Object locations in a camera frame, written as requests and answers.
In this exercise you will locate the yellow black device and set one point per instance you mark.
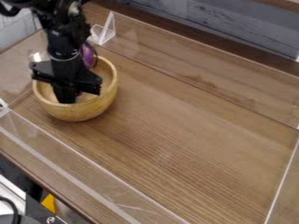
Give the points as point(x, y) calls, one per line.
point(54, 206)

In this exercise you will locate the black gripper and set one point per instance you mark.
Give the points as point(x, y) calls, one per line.
point(58, 73)

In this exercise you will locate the purple toy eggplant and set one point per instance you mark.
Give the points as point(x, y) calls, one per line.
point(89, 55)

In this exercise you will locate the clear acrylic corner bracket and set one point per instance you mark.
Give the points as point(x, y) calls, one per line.
point(101, 33)

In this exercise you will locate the clear acrylic tray wall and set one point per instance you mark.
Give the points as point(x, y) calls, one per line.
point(196, 146)

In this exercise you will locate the brown wooden bowl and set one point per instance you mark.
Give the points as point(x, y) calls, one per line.
point(89, 105)

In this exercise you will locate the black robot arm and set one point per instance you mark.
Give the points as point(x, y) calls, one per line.
point(66, 30)

